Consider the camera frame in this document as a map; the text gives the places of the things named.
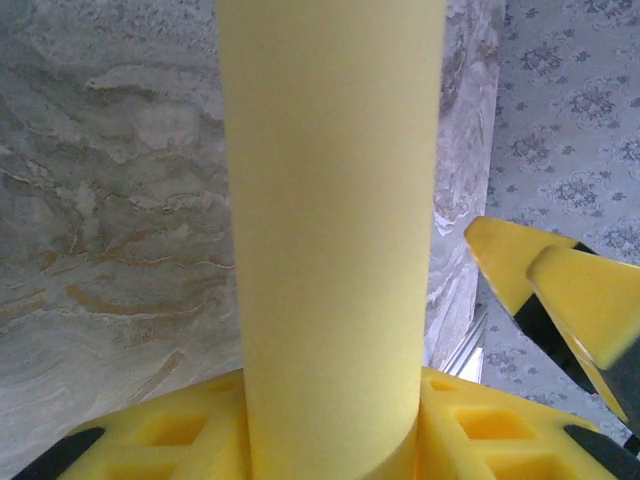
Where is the aluminium side rail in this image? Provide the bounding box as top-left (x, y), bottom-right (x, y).
top-left (449, 304), bottom-right (490, 377)

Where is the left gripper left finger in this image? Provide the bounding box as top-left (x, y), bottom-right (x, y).
top-left (17, 369), bottom-right (251, 480)

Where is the yellow cloth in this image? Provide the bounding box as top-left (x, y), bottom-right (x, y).
top-left (214, 0), bottom-right (449, 480)

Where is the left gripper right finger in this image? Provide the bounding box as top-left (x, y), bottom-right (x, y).
top-left (414, 367), bottom-right (640, 480)

